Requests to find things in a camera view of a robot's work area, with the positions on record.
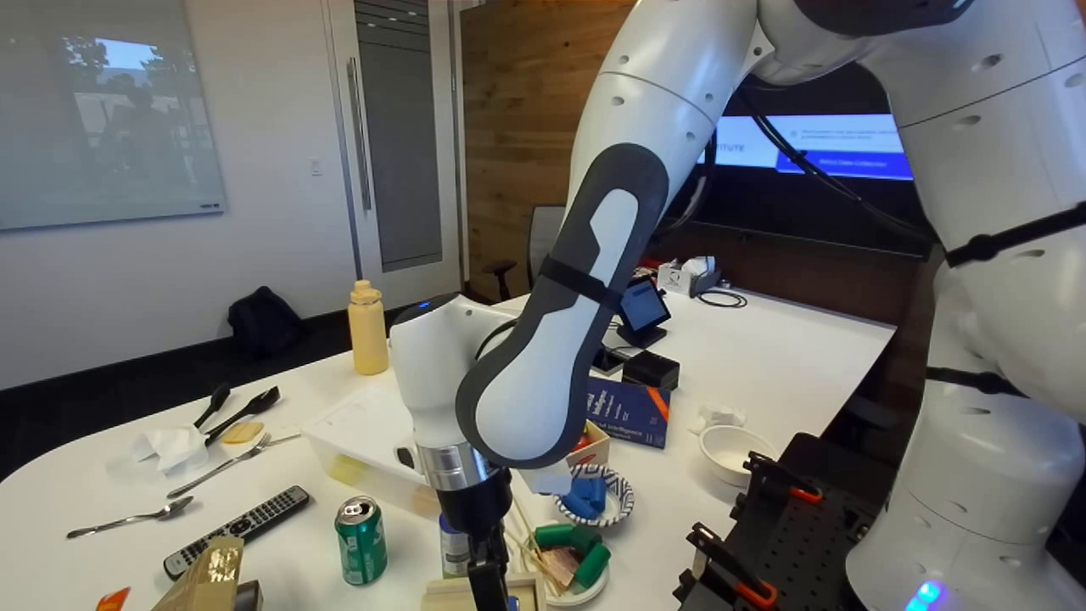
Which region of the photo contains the black tablet screen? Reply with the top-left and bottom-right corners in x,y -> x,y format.
613,274 -> 676,340

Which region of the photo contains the tan plastic bottle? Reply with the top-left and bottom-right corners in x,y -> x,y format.
341,274 -> 394,379

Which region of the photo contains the black box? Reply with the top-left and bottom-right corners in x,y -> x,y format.
620,345 -> 680,395

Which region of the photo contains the white desk device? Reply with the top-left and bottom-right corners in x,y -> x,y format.
659,251 -> 751,313

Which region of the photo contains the green toy block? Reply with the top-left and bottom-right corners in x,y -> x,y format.
528,518 -> 605,561
567,539 -> 613,597

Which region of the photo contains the white plastic tray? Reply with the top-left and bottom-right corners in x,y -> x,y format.
300,379 -> 446,518

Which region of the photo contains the wooden brush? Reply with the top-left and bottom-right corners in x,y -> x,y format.
150,531 -> 265,611

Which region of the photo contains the silver knife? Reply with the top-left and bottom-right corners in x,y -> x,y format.
163,429 -> 304,502

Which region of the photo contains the black remote control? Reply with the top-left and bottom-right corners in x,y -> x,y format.
160,483 -> 314,583

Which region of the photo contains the black clamp with orange tip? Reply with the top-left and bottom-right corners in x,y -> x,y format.
737,449 -> 830,513
680,518 -> 785,611

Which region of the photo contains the black backpack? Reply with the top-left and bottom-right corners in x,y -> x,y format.
223,282 -> 307,360

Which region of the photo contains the white crumpled napkin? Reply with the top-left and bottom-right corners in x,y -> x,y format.
107,422 -> 221,483

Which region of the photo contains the blue toy block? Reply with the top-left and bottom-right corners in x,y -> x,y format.
564,466 -> 611,523

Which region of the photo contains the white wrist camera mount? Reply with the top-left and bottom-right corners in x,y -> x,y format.
519,457 -> 575,502

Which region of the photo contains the blue patterned paper plate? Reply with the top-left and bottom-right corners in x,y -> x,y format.
550,462 -> 639,531

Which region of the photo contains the green soda can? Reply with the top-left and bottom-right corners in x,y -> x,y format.
331,493 -> 389,589

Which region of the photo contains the black plastic spoon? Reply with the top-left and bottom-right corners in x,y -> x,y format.
191,379 -> 235,435
201,383 -> 283,449

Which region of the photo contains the small wooden tray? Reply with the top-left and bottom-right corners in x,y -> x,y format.
564,417 -> 613,471

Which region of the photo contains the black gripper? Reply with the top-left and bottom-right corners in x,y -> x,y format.
433,468 -> 514,611

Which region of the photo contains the wall monitor screen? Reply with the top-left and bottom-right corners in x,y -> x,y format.
708,107 -> 916,186

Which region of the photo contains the small bottle with blue cap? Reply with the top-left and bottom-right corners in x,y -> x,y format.
433,509 -> 476,583

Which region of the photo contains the silver fork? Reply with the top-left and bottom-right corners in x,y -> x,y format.
62,493 -> 197,541

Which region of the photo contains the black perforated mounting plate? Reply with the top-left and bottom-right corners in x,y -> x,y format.
669,429 -> 898,611

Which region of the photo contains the blue book with orange stripe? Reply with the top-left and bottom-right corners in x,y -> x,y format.
580,374 -> 676,450

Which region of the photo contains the tan round disc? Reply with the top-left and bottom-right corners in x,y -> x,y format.
214,417 -> 271,450

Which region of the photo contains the glass door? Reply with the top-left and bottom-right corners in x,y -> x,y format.
324,0 -> 467,313

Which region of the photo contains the wall whiteboard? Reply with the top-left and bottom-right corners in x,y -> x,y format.
0,0 -> 229,237

